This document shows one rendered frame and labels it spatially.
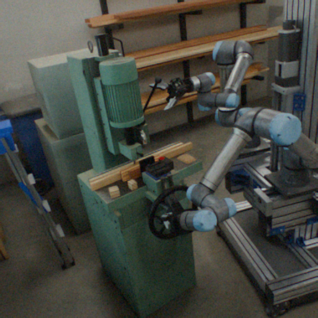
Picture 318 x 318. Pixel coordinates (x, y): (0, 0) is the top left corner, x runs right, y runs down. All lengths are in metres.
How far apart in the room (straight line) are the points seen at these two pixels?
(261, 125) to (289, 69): 0.59
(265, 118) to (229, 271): 1.38
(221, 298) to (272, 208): 0.77
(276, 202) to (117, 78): 0.99
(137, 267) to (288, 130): 1.12
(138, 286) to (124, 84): 1.14
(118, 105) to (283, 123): 0.75
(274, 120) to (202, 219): 0.45
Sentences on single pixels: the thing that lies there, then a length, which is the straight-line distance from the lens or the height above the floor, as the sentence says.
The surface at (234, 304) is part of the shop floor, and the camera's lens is 2.28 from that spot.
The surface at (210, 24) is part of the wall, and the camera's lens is 4.79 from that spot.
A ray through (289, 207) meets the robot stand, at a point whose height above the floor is 0.70.
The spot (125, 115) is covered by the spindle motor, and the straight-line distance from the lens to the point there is 1.61.
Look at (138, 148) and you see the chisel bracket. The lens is 1.73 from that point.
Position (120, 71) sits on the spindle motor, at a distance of 1.55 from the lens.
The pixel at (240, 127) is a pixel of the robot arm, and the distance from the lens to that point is 1.38.
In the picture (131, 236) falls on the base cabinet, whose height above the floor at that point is 0.64.
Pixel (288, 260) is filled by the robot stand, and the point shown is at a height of 0.21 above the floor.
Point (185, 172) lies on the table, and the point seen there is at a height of 0.87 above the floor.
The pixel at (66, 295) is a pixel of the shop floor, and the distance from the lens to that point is 2.53.
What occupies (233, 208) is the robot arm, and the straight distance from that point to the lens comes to 1.30.
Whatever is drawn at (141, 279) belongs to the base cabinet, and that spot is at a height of 0.32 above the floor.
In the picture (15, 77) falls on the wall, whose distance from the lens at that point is 3.87.
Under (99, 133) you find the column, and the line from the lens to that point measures 1.86.
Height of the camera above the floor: 1.79
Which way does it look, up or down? 27 degrees down
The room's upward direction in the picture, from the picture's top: 8 degrees counter-clockwise
